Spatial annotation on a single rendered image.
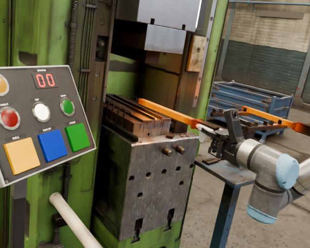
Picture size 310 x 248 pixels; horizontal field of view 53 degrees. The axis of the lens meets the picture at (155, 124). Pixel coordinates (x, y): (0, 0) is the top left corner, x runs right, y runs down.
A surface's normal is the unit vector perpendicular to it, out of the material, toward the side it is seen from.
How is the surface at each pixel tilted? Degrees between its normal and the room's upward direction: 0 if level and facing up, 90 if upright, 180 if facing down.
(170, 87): 90
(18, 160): 60
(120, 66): 90
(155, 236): 90
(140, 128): 90
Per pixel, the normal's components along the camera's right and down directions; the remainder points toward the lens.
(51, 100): 0.84, -0.25
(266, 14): -0.75, 0.07
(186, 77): 0.61, 0.31
